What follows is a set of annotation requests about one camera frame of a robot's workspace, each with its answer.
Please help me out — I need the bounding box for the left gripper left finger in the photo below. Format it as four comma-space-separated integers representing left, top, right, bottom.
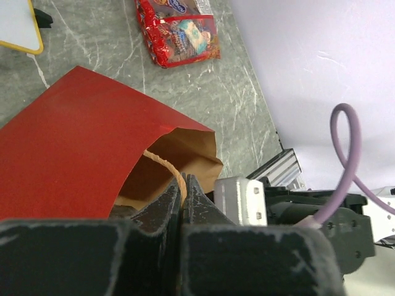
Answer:
1, 181, 181, 295

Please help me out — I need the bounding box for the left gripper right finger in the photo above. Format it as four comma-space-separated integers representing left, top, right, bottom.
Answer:
180, 175, 346, 295

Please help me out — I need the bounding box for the small whiteboard yellow frame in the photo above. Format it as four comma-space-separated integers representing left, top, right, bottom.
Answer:
1, 0, 53, 55

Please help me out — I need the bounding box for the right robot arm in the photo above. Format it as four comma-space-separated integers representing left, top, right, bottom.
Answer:
265, 187, 394, 274

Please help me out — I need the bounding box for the red paper bag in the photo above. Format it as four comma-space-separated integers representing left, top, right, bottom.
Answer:
1, 66, 223, 219

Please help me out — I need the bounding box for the red cookie snack bag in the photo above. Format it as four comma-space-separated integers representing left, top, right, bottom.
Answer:
135, 0, 220, 68

